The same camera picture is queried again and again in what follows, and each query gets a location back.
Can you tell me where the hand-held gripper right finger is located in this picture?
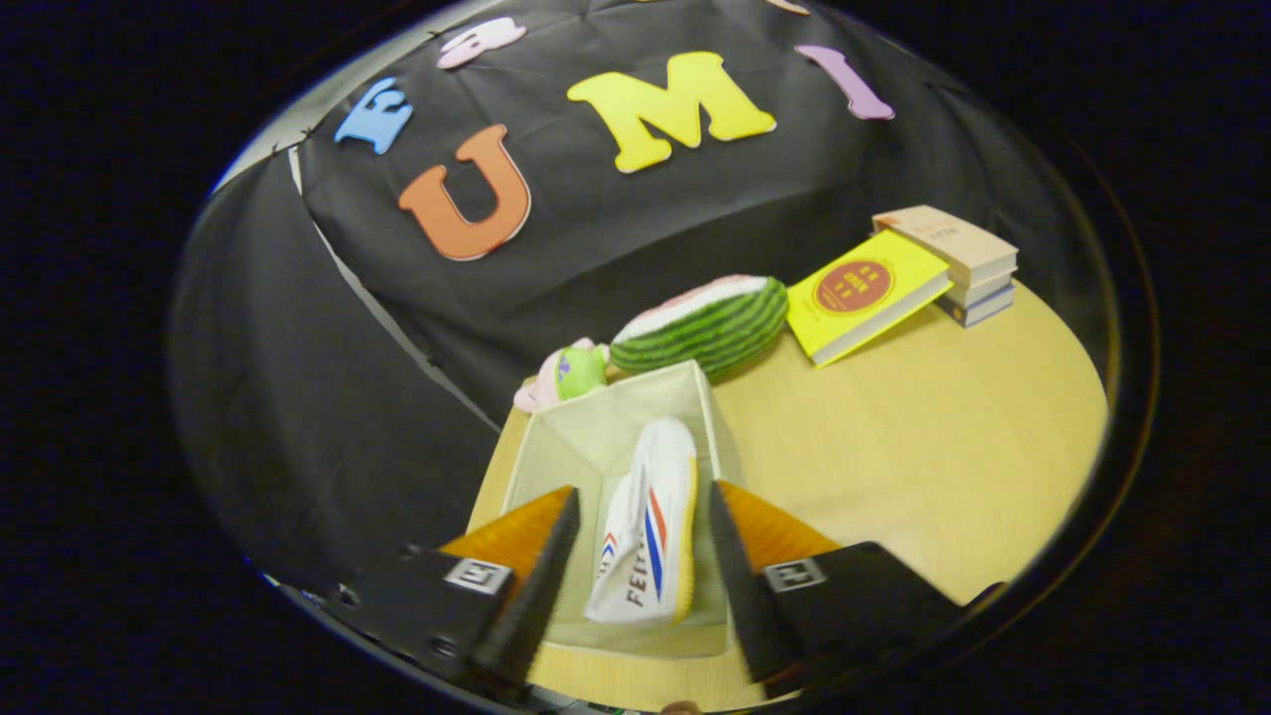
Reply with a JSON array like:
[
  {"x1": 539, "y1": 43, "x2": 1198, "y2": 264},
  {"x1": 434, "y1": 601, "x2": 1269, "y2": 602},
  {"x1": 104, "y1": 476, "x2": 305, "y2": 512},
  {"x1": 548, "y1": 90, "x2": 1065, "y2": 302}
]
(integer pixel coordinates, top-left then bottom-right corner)
[{"x1": 708, "y1": 480, "x2": 1004, "y2": 696}]

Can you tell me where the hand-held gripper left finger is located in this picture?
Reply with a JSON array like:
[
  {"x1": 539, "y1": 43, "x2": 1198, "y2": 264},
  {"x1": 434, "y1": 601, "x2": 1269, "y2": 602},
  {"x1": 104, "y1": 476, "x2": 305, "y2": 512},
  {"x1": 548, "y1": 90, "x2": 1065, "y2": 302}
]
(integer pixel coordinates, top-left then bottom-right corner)
[{"x1": 343, "y1": 485, "x2": 582, "y2": 696}]

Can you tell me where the beige fabric storage box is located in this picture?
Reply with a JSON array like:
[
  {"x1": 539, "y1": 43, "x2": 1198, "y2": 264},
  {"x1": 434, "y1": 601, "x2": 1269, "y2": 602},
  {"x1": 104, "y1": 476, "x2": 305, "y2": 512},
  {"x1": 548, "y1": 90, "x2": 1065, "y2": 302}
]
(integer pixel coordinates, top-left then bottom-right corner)
[{"x1": 501, "y1": 359, "x2": 744, "y2": 658}]

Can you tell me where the pink green plush toy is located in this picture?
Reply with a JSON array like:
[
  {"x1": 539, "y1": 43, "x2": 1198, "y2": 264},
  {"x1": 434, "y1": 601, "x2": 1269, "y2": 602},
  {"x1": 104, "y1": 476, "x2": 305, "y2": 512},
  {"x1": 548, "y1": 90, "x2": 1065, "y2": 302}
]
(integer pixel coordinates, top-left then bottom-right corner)
[{"x1": 512, "y1": 337, "x2": 611, "y2": 414}]

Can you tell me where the watermelon slice plush toy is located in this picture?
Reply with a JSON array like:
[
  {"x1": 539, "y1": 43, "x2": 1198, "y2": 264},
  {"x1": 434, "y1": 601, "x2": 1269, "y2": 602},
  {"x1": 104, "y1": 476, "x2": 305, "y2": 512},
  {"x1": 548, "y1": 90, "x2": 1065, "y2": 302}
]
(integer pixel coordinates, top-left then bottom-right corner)
[{"x1": 609, "y1": 275, "x2": 790, "y2": 379}]

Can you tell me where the yellow book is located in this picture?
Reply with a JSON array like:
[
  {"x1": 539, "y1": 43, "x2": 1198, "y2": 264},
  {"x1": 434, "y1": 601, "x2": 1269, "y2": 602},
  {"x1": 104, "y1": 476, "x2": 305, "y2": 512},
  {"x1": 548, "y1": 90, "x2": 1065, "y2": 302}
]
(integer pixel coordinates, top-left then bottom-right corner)
[{"x1": 785, "y1": 229, "x2": 954, "y2": 369}]

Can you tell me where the blue grey book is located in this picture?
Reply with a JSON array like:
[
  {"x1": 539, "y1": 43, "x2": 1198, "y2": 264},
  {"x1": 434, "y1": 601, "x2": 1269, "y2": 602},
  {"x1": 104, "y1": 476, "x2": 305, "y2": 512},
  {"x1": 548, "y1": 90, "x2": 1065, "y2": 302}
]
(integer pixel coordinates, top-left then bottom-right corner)
[{"x1": 935, "y1": 286, "x2": 1016, "y2": 329}]

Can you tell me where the white book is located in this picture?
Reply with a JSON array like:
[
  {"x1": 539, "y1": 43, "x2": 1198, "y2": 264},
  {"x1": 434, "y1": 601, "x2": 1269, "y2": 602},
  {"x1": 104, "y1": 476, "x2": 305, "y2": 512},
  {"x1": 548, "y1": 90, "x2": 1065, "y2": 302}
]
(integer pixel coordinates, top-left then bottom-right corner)
[{"x1": 943, "y1": 273, "x2": 1018, "y2": 309}]

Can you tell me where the beige book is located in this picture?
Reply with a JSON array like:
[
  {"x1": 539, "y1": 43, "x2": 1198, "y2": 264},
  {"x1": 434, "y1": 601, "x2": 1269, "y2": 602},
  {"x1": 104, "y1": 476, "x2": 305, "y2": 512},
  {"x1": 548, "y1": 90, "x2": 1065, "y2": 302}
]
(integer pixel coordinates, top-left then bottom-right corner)
[{"x1": 872, "y1": 205, "x2": 1020, "y2": 289}]

